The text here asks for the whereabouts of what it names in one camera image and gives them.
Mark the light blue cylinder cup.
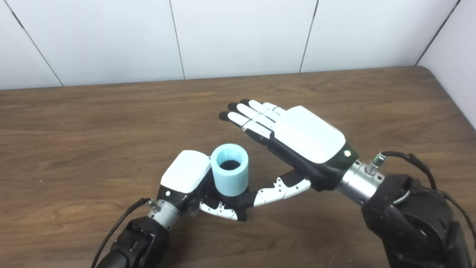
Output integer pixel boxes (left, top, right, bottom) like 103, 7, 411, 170
210, 143, 249, 197

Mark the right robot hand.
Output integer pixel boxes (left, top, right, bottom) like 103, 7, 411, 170
218, 99, 360, 208

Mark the black nozzle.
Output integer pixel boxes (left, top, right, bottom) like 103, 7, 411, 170
206, 159, 258, 213

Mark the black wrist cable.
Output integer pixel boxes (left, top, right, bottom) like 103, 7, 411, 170
370, 151, 476, 243
90, 197, 157, 268

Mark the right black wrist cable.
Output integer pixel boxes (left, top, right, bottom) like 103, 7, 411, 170
370, 151, 476, 243

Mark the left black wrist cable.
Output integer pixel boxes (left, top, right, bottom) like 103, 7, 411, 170
90, 197, 157, 268

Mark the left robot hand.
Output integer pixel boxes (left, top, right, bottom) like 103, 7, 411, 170
157, 150, 248, 222

